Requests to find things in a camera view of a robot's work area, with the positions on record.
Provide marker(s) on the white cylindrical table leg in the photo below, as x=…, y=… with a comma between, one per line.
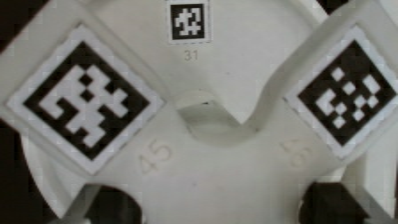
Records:
x=203, y=112

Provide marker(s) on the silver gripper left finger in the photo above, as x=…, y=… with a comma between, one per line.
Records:
x=104, y=206

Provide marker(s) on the white cross-shaped table base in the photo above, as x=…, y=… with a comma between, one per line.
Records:
x=88, y=104

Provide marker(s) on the white round table top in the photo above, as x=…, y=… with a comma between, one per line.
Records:
x=214, y=43

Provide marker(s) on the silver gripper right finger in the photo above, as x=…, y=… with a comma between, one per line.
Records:
x=335, y=205

